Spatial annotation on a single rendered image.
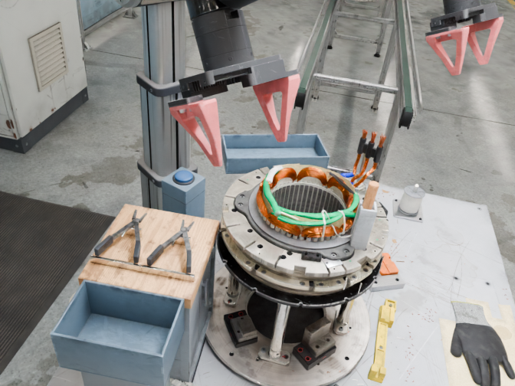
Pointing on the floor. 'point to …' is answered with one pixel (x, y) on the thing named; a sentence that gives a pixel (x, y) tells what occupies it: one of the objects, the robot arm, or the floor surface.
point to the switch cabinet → (38, 69)
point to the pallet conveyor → (404, 91)
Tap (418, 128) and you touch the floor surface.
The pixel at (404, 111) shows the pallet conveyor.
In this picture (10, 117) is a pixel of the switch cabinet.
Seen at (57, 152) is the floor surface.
